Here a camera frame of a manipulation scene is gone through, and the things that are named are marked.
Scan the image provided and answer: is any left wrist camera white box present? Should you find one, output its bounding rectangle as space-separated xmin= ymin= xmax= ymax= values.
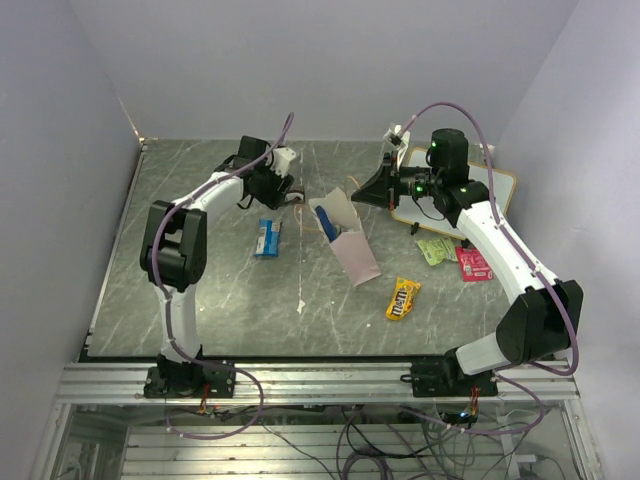
xmin=270 ymin=146 xmax=298 ymax=178

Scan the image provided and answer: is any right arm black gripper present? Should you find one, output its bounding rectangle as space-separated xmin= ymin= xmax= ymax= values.
xmin=351 ymin=151 xmax=442 ymax=211

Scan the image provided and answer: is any blue cookie snack packet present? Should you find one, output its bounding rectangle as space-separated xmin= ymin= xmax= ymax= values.
xmin=253 ymin=219 xmax=281 ymax=258

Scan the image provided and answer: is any brown chocolate bar wrapper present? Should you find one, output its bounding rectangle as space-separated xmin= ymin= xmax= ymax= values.
xmin=287 ymin=188 xmax=306 ymax=204

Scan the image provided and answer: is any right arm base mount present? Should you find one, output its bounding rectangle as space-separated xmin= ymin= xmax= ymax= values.
xmin=401 ymin=355 xmax=498 ymax=398

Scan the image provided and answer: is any aluminium frame rail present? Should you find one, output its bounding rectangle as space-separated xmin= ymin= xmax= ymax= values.
xmin=54 ymin=362 xmax=580 ymax=406

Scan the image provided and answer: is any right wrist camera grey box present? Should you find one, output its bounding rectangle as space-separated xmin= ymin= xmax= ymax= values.
xmin=383 ymin=123 xmax=410 ymax=168

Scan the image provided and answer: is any blue Burts chips bag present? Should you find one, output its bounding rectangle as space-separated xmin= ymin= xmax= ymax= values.
xmin=314 ymin=205 xmax=341 ymax=243

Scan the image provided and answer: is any yellow M&M's packet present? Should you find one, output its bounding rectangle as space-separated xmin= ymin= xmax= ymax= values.
xmin=385 ymin=277 xmax=421 ymax=321

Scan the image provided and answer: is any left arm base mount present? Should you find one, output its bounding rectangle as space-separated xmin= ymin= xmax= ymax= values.
xmin=143 ymin=354 xmax=236 ymax=399

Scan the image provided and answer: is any green snack packet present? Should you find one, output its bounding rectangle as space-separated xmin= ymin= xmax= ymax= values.
xmin=416 ymin=238 xmax=457 ymax=266

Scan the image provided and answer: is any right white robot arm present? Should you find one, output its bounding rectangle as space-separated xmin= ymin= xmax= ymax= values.
xmin=351 ymin=125 xmax=584 ymax=396

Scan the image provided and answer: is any white paper bag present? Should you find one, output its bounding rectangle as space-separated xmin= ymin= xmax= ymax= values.
xmin=294 ymin=187 xmax=381 ymax=286

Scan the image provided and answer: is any red snack packet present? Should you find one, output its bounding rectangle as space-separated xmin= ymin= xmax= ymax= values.
xmin=456 ymin=246 xmax=494 ymax=283

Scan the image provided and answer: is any whiteboard with yellow frame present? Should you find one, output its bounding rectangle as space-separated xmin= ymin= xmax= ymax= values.
xmin=391 ymin=147 xmax=517 ymax=240

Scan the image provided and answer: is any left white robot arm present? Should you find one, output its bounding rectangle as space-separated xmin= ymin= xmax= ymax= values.
xmin=139 ymin=136 xmax=297 ymax=397

